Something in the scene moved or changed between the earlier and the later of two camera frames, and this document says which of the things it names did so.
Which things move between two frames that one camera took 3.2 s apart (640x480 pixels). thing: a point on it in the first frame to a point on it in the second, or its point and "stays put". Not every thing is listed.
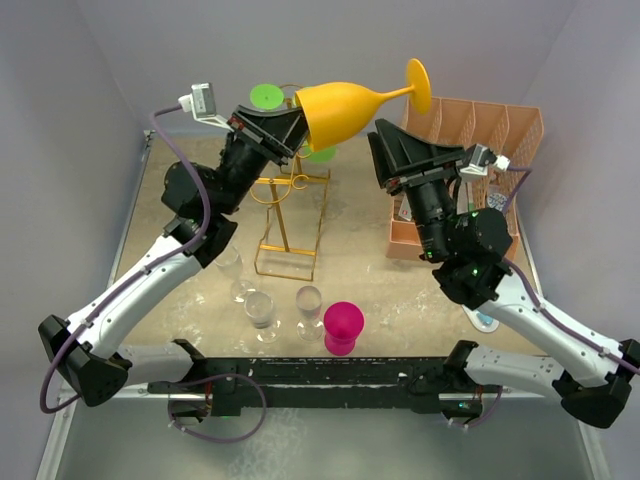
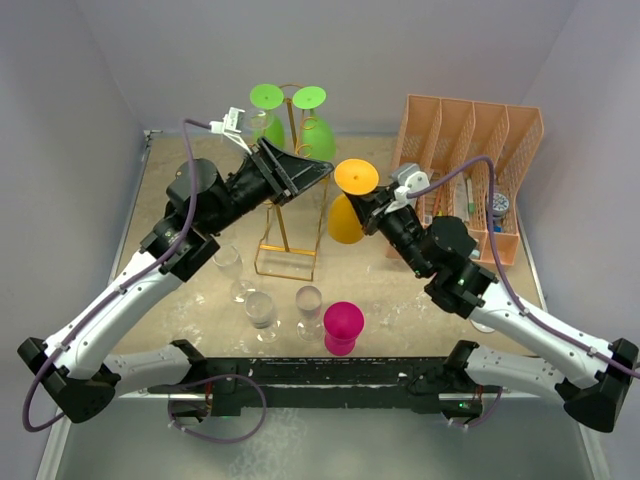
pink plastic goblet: [343, 322] stays put
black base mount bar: [406, 383] stays put
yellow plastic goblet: [336, 110] to [358, 177]
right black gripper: [398, 153] to [370, 209]
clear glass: [259, 306] stays put
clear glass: [309, 302] stays put
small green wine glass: [266, 97] stays put
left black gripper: [274, 136] to [285, 175]
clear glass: [230, 261] stays put
